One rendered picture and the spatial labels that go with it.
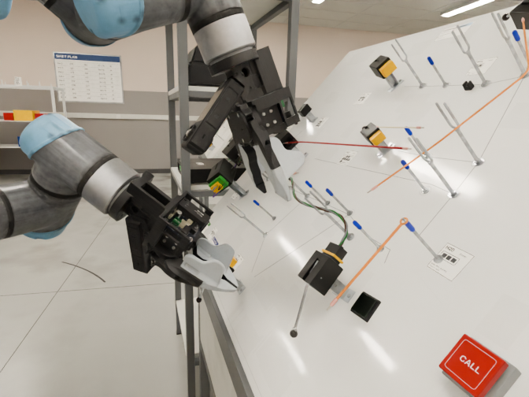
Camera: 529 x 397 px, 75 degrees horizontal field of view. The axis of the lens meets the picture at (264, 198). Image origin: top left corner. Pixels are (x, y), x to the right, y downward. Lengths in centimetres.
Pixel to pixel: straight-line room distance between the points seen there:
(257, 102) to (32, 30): 814
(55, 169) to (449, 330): 57
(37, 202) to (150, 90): 745
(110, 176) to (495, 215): 55
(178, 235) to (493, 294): 42
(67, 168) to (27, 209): 8
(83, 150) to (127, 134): 752
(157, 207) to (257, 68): 23
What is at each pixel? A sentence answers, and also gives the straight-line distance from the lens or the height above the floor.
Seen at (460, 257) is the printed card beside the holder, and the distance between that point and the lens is 59.
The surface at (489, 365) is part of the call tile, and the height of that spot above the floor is 111.
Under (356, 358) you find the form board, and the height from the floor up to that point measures 101.
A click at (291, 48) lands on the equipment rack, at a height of 163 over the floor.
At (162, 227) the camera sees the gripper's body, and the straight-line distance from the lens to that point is 47.
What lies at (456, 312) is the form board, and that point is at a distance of 55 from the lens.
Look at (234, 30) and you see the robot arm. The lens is 48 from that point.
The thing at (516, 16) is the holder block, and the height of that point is 155.
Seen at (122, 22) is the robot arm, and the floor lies 145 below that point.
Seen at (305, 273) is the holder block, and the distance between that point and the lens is 60.
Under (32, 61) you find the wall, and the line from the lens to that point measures 850.
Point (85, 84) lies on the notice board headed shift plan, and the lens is 816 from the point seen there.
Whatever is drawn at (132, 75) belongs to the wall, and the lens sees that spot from 804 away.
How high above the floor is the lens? 136
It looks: 14 degrees down
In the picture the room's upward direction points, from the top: 2 degrees clockwise
